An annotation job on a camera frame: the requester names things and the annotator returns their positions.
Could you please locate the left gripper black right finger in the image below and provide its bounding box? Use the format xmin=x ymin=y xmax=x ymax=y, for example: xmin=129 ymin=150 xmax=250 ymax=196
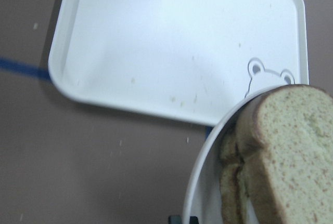
xmin=189 ymin=211 xmax=199 ymax=224

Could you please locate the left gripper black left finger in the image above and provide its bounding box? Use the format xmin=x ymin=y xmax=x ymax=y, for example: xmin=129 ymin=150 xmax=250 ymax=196
xmin=168 ymin=213 xmax=182 ymax=224

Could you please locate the round beige plate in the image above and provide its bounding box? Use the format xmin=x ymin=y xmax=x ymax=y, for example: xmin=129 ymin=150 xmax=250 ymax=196
xmin=182 ymin=86 xmax=289 ymax=223

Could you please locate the bread slice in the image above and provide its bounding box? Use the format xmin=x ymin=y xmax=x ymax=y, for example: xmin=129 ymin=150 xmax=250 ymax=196
xmin=220 ymin=133 xmax=248 ymax=223
xmin=236 ymin=85 xmax=332 ymax=223

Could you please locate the cream bear tray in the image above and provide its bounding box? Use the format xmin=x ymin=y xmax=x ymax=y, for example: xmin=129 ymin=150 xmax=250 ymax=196
xmin=48 ymin=0 xmax=309 ymax=126

